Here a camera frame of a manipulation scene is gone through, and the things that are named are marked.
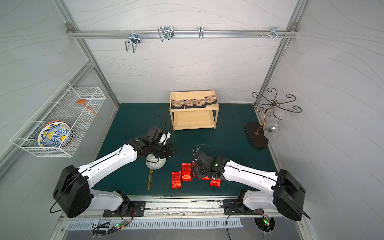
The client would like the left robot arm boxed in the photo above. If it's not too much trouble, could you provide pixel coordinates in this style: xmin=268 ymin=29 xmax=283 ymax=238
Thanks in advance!
xmin=53 ymin=137 xmax=178 ymax=218

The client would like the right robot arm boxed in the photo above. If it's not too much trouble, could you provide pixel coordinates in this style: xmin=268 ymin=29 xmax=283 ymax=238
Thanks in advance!
xmin=193 ymin=151 xmax=311 ymax=222

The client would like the wooden two-tier shelf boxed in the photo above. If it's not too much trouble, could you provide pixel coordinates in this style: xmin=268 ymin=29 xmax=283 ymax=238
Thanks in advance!
xmin=169 ymin=90 xmax=220 ymax=131

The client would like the green patterned hand fan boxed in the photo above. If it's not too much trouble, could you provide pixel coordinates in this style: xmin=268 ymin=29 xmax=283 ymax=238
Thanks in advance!
xmin=146 ymin=154 xmax=167 ymax=190

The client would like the green table mat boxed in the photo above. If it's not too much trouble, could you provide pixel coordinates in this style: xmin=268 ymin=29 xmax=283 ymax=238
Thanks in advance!
xmin=95 ymin=103 xmax=276 ymax=196

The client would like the copper glass holder stand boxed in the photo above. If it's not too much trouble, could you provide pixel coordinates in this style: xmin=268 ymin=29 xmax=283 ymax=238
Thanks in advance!
xmin=246 ymin=88 xmax=302 ymax=149

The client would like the clear wine glass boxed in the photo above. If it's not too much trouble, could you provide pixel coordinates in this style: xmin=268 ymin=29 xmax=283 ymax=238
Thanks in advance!
xmin=264 ymin=109 xmax=291 ymax=139

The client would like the orange spatula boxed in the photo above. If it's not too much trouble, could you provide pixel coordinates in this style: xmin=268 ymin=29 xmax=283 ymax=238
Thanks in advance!
xmin=77 ymin=99 xmax=97 ymax=116

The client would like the blue yellow patterned plate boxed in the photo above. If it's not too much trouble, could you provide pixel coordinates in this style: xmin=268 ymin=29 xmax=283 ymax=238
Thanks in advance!
xmin=37 ymin=121 xmax=73 ymax=148

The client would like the metal double hook left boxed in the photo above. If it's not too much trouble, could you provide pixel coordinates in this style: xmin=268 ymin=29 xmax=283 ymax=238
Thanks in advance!
xmin=125 ymin=32 xmax=141 ymax=53

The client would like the metal double hook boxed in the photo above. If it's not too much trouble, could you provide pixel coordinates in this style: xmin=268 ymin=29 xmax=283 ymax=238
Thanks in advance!
xmin=125 ymin=32 xmax=141 ymax=53
xmin=158 ymin=27 xmax=175 ymax=42

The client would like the metal double hook middle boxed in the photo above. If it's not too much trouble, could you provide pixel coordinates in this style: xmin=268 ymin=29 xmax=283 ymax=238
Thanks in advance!
xmin=158 ymin=27 xmax=175 ymax=42

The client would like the small metal hook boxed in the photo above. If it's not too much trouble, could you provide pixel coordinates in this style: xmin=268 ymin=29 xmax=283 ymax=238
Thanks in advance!
xmin=198 ymin=27 xmax=204 ymax=39

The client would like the metal hook right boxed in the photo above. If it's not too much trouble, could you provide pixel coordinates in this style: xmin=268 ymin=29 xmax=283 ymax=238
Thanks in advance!
xmin=260 ymin=27 xmax=286 ymax=39

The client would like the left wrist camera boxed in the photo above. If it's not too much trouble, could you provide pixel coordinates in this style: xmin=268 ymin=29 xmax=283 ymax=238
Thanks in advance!
xmin=146 ymin=126 xmax=171 ymax=145

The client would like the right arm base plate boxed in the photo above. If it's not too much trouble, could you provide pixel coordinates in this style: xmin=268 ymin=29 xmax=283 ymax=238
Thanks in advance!
xmin=220 ymin=200 xmax=264 ymax=216

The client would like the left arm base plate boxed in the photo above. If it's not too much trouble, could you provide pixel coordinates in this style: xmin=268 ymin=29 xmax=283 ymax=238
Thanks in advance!
xmin=103 ymin=201 xmax=146 ymax=218

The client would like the white wire basket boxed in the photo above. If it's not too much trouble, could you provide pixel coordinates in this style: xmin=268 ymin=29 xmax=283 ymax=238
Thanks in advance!
xmin=10 ymin=82 xmax=106 ymax=158

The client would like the metal rail bar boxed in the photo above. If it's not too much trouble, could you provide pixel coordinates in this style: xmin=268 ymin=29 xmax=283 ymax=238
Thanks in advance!
xmin=67 ymin=29 xmax=298 ymax=40

